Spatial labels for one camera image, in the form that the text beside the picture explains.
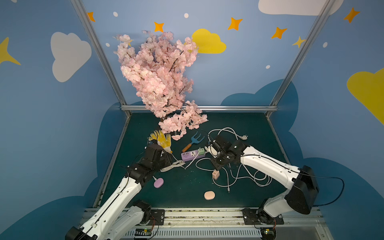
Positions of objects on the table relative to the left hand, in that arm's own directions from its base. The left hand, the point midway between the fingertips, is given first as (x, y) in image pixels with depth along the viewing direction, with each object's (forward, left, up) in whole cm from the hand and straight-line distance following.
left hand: (171, 155), depth 79 cm
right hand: (-1, -25, -4) cm, 26 cm away
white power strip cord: (+24, -47, -16) cm, 55 cm away
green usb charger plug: (+8, -17, -11) cm, 22 cm away
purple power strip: (+8, -10, -14) cm, 19 cm away
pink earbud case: (-16, -22, -15) cm, 31 cm away
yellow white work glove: (+20, +9, -16) cm, 27 cm away
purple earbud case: (-10, +7, -15) cm, 19 cm away
